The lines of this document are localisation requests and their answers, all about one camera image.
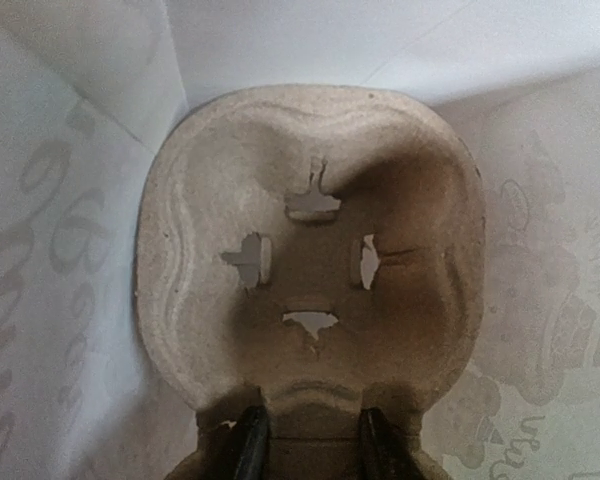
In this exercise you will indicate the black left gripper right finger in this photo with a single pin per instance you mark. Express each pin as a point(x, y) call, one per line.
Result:
point(381, 454)

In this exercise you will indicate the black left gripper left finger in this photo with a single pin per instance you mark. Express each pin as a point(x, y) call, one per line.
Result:
point(250, 444)

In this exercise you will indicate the brown pulp cup carrier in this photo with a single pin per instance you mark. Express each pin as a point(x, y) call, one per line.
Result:
point(316, 250)

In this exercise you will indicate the white printed paper bag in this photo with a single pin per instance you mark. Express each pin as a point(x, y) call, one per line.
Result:
point(89, 90)

